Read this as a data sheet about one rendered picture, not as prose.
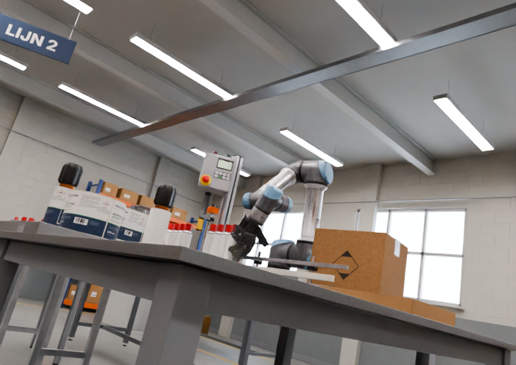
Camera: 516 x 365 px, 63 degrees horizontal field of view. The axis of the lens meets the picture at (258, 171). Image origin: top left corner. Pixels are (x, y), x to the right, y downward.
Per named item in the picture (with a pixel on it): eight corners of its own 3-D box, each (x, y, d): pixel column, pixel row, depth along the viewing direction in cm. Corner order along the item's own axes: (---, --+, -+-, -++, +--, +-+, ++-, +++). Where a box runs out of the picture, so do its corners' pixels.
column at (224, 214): (202, 281, 209) (232, 155, 228) (209, 283, 211) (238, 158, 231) (207, 282, 205) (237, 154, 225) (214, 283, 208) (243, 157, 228)
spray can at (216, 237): (202, 267, 187) (213, 223, 193) (210, 270, 191) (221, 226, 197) (210, 269, 183) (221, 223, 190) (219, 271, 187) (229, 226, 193)
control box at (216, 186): (196, 190, 227) (205, 157, 232) (227, 197, 228) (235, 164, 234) (196, 185, 217) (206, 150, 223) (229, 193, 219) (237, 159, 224)
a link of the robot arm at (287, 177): (288, 157, 226) (238, 192, 188) (306, 157, 221) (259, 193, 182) (291, 177, 230) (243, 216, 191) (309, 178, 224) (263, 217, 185)
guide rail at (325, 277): (157, 258, 213) (159, 254, 214) (160, 258, 214) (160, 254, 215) (331, 281, 136) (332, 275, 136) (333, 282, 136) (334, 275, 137)
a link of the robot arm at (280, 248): (273, 267, 217) (279, 241, 221) (297, 270, 210) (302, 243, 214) (262, 263, 207) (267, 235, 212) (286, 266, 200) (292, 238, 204)
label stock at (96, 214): (47, 227, 152) (61, 189, 156) (95, 241, 166) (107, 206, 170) (75, 231, 139) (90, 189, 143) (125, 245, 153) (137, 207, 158)
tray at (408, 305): (316, 298, 127) (318, 284, 128) (363, 311, 143) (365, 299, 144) (411, 315, 105) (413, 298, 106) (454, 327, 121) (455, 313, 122)
